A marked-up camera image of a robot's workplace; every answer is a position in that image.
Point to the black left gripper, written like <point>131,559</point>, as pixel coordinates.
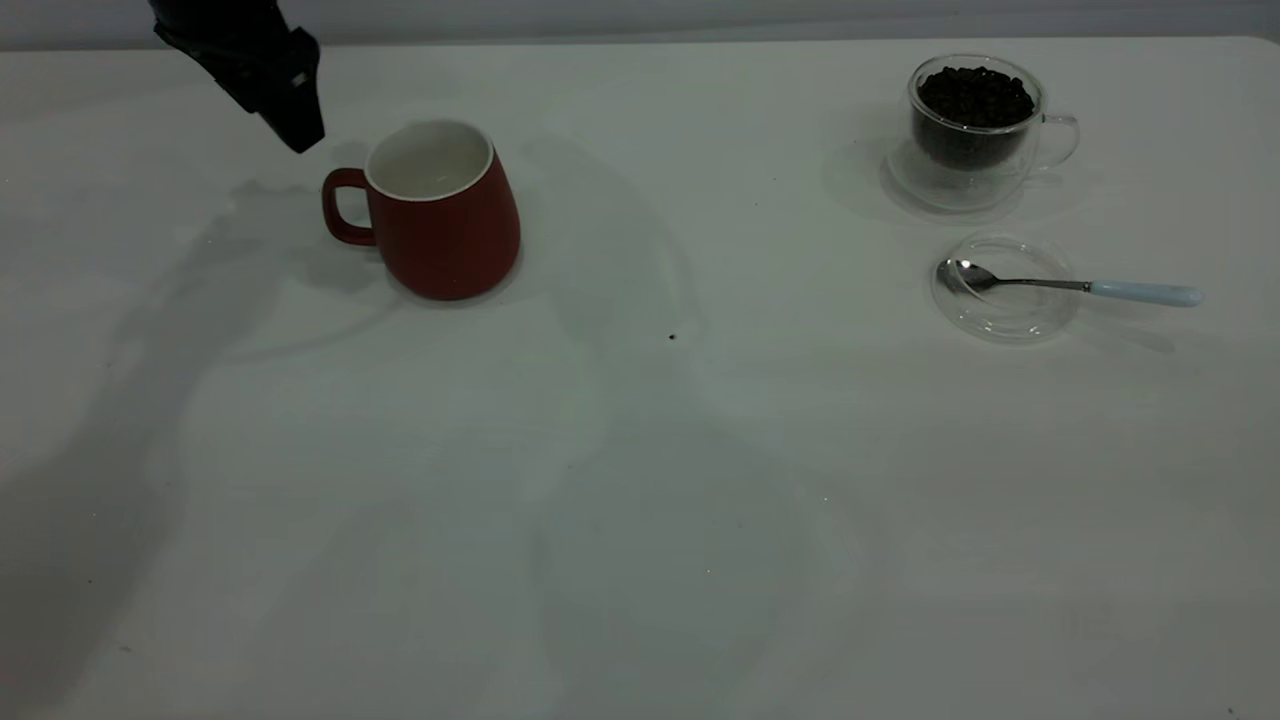
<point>225,18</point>

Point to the red ceramic mug white inside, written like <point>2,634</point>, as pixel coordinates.
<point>450,245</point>

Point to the pile of dark coffee beans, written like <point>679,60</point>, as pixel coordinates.
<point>975,100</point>

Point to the clear round glass lid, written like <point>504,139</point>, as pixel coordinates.
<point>1010,322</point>

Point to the clear double-wall glass cup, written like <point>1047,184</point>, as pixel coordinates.
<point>950,190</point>

